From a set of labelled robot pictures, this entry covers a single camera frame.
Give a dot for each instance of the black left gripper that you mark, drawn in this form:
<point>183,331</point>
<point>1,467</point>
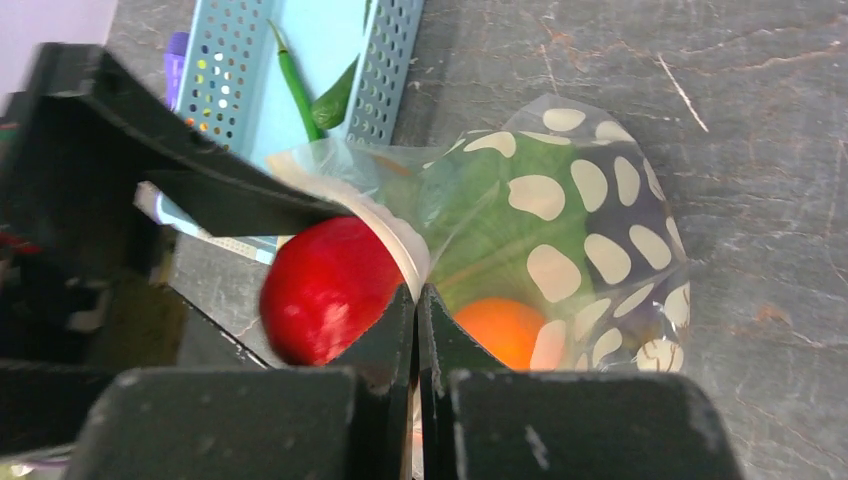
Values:
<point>72,151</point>

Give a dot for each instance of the green toy bean pod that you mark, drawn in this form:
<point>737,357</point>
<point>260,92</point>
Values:
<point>297,89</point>

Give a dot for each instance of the orange toy fruit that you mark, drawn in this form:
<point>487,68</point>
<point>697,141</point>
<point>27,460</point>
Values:
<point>507,329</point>

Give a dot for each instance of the red toy apple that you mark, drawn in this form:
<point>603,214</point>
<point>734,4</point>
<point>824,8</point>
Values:
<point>325,288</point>

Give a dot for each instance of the clear dotted zip top bag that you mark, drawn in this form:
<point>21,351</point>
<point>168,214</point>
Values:
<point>640,312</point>

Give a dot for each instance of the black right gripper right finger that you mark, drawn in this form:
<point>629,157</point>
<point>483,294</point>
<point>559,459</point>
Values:
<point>483,422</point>

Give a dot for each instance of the light blue plastic basket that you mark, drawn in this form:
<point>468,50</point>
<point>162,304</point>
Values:
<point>233,92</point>

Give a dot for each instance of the purple plastic cylinder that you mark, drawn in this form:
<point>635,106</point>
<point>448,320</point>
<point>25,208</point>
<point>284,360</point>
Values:
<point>174,58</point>

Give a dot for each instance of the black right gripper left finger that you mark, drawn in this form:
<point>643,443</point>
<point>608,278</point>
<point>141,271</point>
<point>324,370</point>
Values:
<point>349,419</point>

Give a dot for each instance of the green toy cucumber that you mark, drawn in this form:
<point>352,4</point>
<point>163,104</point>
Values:
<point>329,110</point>

